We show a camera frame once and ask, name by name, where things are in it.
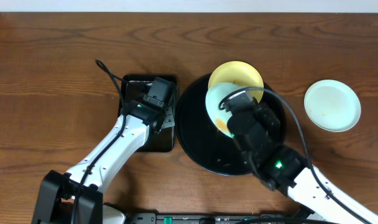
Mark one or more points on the yellow plate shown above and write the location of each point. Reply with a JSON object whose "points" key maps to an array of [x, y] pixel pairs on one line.
{"points": [[229, 77]]}

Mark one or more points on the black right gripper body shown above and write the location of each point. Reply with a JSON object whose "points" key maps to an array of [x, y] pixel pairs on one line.
{"points": [[268, 118]]}

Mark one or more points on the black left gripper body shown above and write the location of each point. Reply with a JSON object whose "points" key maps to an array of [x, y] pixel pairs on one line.
{"points": [[166, 117]]}

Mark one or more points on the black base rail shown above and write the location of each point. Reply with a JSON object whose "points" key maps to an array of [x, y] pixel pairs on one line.
{"points": [[154, 218]]}

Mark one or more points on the rectangular black water tray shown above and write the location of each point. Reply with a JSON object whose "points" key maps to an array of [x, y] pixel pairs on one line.
{"points": [[133, 88]]}

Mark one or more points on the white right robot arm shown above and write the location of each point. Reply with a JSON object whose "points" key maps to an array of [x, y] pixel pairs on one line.
{"points": [[296, 177]]}

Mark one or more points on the mint green plate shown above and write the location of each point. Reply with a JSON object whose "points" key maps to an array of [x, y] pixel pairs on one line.
{"points": [[332, 105], [215, 109]]}

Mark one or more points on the round black tray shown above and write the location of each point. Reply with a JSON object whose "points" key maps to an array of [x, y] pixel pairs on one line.
{"points": [[200, 138]]}

